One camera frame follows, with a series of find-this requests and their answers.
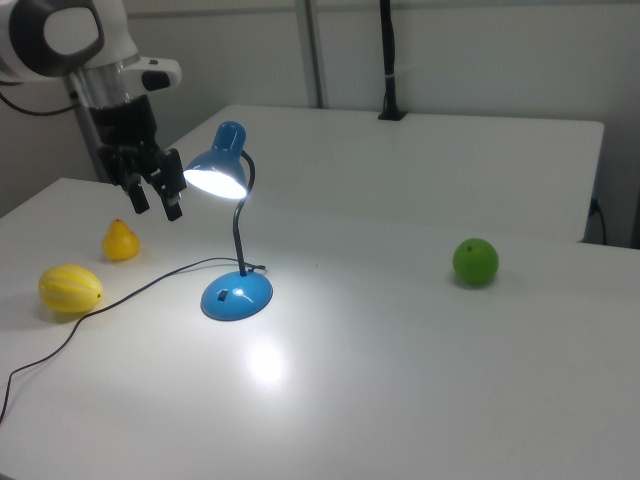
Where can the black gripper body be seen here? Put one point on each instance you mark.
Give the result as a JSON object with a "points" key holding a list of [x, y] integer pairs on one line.
{"points": [[125, 125]]}

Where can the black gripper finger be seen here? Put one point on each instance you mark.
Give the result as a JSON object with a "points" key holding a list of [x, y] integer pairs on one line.
{"points": [[171, 187], [135, 192]]}

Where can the blue desk lamp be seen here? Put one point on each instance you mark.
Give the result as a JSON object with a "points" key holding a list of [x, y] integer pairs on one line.
{"points": [[235, 299]]}

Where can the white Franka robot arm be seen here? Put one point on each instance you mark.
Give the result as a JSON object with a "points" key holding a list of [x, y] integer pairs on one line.
{"points": [[75, 35]]}

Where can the yellow toy pear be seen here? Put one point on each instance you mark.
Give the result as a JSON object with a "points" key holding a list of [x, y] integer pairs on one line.
{"points": [[120, 243]]}

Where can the yellow striped toy melon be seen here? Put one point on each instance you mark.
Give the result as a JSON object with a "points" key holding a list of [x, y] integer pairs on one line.
{"points": [[70, 288]]}

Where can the white adjoining table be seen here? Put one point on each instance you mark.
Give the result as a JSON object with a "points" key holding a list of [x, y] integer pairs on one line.
{"points": [[450, 165]]}

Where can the green toy apple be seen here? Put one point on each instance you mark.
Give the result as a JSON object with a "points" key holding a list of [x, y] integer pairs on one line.
{"points": [[475, 261]]}

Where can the black camera pole with clamp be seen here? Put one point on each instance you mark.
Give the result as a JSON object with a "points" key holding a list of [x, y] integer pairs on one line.
{"points": [[389, 60]]}

